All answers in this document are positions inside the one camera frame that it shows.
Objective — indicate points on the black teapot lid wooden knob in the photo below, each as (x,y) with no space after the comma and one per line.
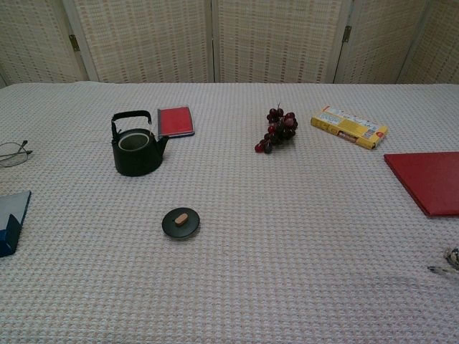
(180,224)

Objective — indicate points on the bunch of dark red grapes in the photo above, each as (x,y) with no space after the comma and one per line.
(280,129)

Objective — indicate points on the small red notebook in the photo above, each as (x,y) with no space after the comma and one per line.
(175,122)

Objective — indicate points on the white woven tablecloth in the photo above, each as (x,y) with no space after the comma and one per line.
(251,258)

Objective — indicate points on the yellow snack box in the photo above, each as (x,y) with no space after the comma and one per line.
(348,126)

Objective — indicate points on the woven folding screen panel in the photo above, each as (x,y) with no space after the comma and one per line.
(34,39)
(276,39)
(143,39)
(380,39)
(437,50)

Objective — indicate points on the brass screen hinge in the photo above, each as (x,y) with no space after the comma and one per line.
(346,34)
(74,42)

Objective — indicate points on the large red flat board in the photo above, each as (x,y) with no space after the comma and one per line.
(430,181)

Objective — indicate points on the blue and grey box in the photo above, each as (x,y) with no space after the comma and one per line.
(10,218)

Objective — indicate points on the thin metal pen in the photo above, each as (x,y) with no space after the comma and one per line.
(441,269)

